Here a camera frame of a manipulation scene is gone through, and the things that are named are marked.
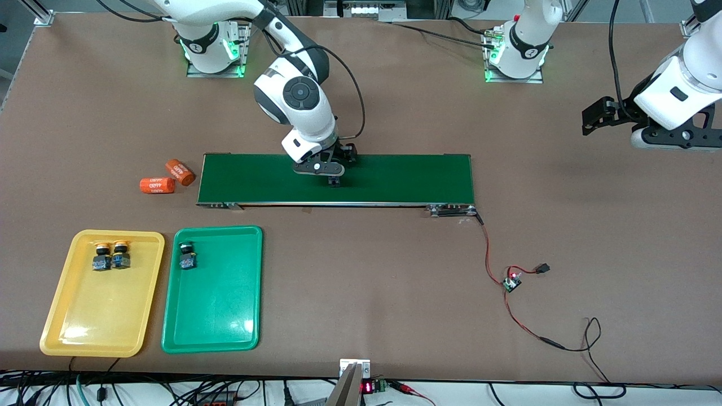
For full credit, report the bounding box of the yellow push button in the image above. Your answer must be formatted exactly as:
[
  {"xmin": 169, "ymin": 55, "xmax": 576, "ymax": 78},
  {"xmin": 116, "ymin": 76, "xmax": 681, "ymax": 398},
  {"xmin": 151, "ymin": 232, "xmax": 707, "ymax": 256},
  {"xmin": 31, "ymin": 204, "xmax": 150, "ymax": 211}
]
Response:
[
  {"xmin": 112, "ymin": 240, "xmax": 132, "ymax": 270},
  {"xmin": 92, "ymin": 241, "xmax": 113, "ymax": 272}
]

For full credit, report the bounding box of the green conveyor belt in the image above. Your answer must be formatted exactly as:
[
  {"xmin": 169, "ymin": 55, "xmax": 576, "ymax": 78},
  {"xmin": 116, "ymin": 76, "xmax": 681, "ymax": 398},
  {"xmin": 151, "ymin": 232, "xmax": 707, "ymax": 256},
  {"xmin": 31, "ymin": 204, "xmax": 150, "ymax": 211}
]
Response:
[{"xmin": 196, "ymin": 153, "xmax": 480, "ymax": 218}]

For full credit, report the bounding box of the silver device with white lights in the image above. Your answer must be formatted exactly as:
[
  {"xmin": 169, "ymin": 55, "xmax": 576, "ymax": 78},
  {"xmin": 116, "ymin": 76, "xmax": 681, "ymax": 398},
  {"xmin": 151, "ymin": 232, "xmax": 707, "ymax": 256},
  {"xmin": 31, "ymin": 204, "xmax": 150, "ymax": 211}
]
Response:
[{"xmin": 324, "ymin": 0, "xmax": 408, "ymax": 23}]

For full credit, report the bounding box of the black connector with red lead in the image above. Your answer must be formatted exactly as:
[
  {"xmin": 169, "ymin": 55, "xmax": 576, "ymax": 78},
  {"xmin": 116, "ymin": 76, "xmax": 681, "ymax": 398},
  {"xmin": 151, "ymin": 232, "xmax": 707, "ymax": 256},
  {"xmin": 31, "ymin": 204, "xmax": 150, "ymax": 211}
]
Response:
[{"xmin": 508, "ymin": 263, "xmax": 552, "ymax": 277}]

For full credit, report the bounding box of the green plastic tray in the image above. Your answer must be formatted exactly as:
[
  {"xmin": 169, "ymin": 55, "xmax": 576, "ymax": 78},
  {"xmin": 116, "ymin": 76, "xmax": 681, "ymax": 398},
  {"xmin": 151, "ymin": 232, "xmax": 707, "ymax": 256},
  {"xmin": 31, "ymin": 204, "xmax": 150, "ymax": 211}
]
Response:
[{"xmin": 161, "ymin": 225, "xmax": 264, "ymax": 354}]

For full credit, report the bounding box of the red clip lead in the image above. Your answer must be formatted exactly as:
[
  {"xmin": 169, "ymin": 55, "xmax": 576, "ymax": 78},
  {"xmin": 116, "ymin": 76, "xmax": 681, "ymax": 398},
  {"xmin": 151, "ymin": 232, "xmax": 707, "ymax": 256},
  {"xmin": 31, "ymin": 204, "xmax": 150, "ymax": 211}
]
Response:
[{"xmin": 388, "ymin": 380, "xmax": 436, "ymax": 406}]

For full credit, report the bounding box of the yellow plastic tray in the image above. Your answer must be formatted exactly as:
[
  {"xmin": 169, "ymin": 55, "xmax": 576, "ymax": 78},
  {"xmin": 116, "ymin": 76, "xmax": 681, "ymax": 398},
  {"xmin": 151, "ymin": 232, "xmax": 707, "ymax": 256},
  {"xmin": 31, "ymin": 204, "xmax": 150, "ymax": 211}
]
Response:
[{"xmin": 39, "ymin": 229, "xmax": 165, "ymax": 358}]

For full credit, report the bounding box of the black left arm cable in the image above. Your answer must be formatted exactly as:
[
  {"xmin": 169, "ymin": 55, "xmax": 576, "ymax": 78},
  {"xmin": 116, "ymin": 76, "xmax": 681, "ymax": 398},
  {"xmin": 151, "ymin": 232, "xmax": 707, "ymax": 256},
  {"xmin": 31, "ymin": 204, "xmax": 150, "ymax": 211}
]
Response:
[{"xmin": 608, "ymin": 0, "xmax": 632, "ymax": 122}]

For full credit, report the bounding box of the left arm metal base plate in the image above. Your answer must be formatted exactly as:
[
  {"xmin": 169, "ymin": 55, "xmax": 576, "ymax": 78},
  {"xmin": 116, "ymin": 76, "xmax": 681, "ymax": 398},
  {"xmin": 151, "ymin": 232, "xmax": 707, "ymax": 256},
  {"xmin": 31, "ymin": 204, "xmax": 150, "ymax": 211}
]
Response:
[{"xmin": 484, "ymin": 28, "xmax": 545, "ymax": 84}]

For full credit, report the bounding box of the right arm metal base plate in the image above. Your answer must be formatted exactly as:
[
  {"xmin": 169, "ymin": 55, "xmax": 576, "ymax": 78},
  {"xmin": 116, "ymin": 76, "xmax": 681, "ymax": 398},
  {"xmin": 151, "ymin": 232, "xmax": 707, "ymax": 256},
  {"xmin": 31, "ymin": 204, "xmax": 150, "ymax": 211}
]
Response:
[{"xmin": 186, "ymin": 17, "xmax": 252, "ymax": 78}]

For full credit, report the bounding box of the black base cable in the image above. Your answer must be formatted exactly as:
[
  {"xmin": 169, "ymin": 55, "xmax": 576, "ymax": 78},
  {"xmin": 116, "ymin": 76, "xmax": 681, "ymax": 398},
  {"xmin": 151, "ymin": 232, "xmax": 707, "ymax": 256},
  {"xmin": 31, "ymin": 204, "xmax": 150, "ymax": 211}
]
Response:
[{"xmin": 389, "ymin": 17, "xmax": 497, "ymax": 51}]

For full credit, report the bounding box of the red black motor wire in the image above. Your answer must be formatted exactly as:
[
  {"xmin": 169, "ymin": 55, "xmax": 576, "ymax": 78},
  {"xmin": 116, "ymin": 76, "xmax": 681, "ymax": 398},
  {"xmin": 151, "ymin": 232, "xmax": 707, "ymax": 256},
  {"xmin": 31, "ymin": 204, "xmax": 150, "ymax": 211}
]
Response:
[{"xmin": 477, "ymin": 214, "xmax": 508, "ymax": 284}]

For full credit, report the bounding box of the silver mounting bracket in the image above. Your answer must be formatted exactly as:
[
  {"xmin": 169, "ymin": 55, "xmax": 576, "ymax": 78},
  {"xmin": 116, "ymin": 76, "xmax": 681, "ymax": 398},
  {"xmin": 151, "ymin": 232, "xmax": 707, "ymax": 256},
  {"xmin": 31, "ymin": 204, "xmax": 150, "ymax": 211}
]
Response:
[{"xmin": 340, "ymin": 359, "xmax": 372, "ymax": 378}]

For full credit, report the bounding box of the red black power cable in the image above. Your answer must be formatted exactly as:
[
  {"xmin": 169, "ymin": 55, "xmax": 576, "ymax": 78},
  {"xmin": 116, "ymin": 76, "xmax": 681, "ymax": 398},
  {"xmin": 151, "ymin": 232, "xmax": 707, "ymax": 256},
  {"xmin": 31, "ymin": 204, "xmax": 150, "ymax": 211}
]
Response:
[{"xmin": 504, "ymin": 290, "xmax": 627, "ymax": 399}]

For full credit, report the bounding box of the grey metal post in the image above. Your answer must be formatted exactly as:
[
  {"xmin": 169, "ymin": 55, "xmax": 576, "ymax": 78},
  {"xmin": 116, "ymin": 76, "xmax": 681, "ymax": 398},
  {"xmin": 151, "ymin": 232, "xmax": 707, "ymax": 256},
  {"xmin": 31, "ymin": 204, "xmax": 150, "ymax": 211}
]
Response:
[{"xmin": 325, "ymin": 363, "xmax": 362, "ymax": 406}]

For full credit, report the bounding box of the aluminium frame post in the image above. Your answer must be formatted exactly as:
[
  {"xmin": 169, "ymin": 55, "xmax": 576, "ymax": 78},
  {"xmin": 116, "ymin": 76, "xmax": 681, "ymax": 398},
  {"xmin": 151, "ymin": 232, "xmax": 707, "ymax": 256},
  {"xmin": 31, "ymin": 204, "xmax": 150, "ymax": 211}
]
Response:
[{"xmin": 20, "ymin": 0, "xmax": 55, "ymax": 27}]

